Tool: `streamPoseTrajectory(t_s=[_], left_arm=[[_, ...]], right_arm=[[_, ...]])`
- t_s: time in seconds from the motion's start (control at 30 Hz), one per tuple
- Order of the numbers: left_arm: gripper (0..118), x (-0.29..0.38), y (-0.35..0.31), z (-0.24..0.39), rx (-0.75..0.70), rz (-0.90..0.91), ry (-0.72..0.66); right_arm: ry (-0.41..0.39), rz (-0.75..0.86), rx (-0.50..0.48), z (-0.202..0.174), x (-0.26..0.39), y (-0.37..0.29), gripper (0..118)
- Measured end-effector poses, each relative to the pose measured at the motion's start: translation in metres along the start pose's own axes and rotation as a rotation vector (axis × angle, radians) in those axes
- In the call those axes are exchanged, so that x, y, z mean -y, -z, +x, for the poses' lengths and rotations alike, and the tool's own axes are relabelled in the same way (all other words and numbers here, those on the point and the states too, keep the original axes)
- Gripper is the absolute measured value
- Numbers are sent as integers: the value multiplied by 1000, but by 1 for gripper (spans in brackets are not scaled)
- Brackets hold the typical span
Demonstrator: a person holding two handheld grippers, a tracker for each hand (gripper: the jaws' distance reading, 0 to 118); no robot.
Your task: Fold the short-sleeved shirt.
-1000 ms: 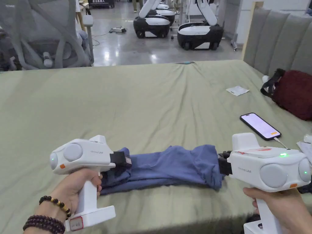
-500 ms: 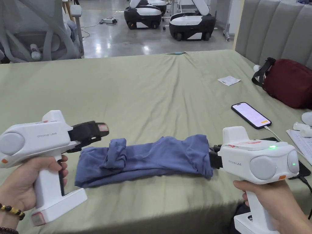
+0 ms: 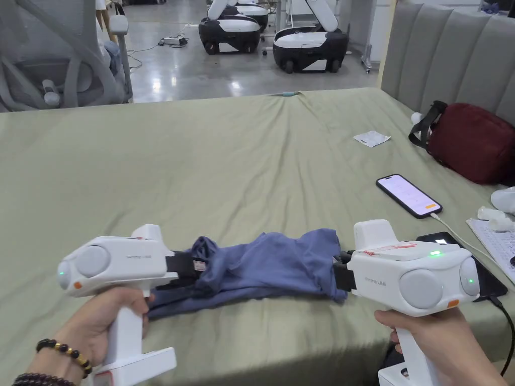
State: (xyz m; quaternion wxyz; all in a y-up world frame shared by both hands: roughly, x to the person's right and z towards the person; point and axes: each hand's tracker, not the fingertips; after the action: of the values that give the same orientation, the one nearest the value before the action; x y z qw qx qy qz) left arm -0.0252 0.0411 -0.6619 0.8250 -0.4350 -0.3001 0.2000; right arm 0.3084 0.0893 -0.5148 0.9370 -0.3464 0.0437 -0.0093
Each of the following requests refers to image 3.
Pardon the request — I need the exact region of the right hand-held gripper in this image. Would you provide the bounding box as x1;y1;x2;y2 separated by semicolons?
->
333;219;481;386

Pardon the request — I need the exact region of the person's left hand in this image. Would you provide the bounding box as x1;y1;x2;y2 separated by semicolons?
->
51;287;156;372

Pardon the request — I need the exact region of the grey office chair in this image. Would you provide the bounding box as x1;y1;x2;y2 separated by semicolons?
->
0;0;134;113

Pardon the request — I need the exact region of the black and white robot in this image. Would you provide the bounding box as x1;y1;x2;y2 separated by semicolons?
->
234;0;270;33
198;0;263;55
272;0;351;75

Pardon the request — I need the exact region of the bed with pale green sheet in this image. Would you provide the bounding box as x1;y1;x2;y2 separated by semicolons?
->
0;87;515;386

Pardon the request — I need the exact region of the white rounded object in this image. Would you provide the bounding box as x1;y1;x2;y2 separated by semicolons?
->
490;186;515;214

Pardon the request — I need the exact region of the smartphone with lit screen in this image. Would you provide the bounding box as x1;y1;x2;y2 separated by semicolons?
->
376;174;444;220

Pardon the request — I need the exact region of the black flat device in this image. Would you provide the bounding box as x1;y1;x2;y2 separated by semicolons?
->
415;231;509;301

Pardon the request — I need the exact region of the grey padded headboard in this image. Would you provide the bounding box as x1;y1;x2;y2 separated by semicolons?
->
380;0;515;123

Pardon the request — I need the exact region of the white paper wrapper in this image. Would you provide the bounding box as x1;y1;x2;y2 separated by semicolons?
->
353;130;392;149

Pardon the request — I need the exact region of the dark red bag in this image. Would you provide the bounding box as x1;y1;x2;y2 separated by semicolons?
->
408;100;515;186

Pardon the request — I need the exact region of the printed white paper sheet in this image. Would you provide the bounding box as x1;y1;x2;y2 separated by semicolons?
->
466;216;515;279

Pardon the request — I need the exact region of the small white bottle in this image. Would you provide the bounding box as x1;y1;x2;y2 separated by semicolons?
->
477;205;512;231

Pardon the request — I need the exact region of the white charging cable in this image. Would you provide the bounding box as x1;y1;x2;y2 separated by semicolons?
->
430;214;501;264

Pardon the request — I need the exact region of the person's right hand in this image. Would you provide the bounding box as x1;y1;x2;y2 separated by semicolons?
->
374;309;508;386

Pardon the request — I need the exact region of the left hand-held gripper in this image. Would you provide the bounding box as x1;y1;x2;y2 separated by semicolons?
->
57;224;207;386

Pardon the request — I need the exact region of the black cable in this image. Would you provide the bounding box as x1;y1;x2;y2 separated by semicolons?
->
478;295;515;378

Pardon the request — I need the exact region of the blue shirt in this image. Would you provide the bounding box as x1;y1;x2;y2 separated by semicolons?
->
146;228;349;321

